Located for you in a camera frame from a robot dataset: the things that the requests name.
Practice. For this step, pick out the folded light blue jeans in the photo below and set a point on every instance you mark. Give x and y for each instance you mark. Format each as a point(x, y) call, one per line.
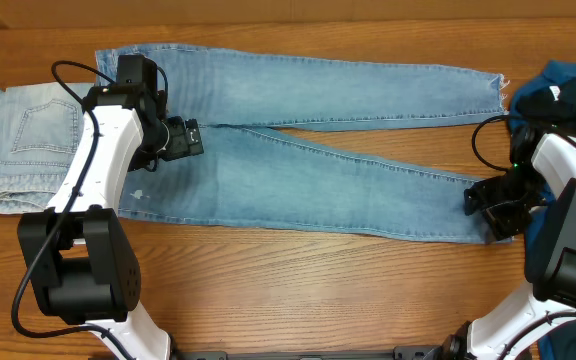
point(40, 129)

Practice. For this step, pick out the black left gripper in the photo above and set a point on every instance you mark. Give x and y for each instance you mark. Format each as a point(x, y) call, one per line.
point(183, 147)

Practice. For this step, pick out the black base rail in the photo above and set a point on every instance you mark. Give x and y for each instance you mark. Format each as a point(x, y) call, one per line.
point(432, 352)

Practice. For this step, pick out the long blue denim jeans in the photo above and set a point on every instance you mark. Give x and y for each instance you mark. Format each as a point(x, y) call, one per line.
point(254, 173)

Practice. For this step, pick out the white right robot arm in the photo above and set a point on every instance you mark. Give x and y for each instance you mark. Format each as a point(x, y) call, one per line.
point(547, 297)

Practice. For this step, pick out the brown cardboard wall panel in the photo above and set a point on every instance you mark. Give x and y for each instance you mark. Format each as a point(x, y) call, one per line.
point(35, 14)

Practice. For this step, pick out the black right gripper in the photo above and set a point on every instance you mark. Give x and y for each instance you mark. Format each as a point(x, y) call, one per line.
point(491, 203)

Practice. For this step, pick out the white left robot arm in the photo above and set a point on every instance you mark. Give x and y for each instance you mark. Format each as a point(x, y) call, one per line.
point(82, 273)

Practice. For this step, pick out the dark blue clothes pile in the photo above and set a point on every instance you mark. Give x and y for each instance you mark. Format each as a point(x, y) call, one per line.
point(551, 96)

